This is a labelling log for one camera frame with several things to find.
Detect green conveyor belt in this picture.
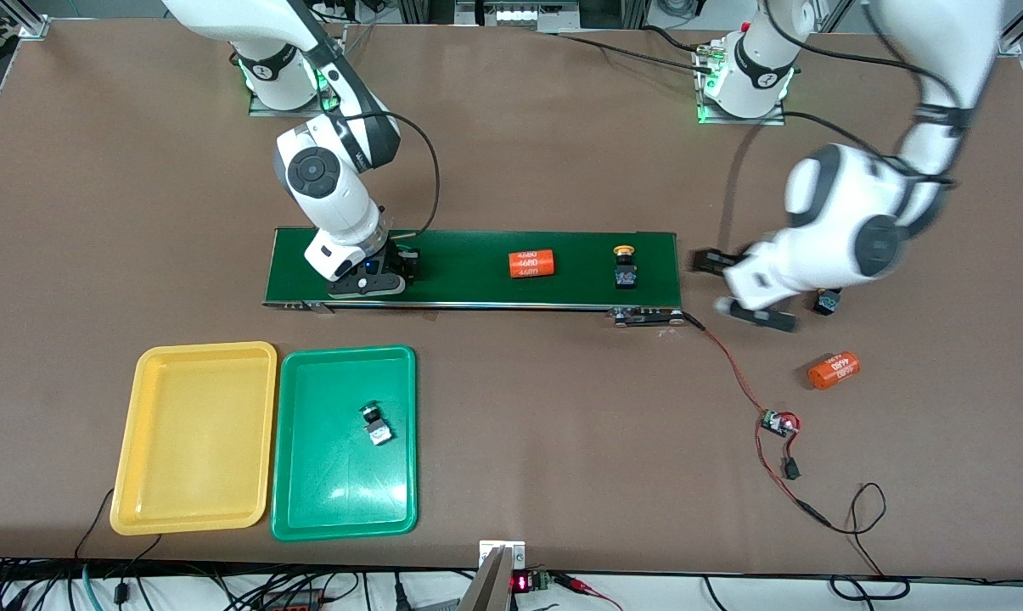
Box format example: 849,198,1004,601
261,226,686,328

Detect green plastic tray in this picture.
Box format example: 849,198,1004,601
270,345,419,542

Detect yellow plastic tray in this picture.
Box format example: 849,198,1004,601
109,341,278,537

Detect grey metal bar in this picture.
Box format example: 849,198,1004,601
458,546,514,611

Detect red clip lead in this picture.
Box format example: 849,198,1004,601
560,575,622,610

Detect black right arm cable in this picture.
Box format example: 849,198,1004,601
341,110,441,238

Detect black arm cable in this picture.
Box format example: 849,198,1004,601
341,110,441,238
717,0,962,255

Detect red black conveyor cable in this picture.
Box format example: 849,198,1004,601
681,312,771,418

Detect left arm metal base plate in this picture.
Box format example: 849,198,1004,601
696,42,788,126

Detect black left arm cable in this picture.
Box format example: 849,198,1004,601
717,0,962,255

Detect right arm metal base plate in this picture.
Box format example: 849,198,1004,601
248,34,346,118

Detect black base power cable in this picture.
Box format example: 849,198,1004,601
554,25,720,73

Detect aluminium profile frame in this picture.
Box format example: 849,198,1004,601
396,0,652,35

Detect red black supply cable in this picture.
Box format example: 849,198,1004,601
754,412,833,529

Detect thin black looped cable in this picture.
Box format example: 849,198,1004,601
829,482,911,599

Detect silver mounting bracket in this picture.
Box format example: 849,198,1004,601
479,540,526,571

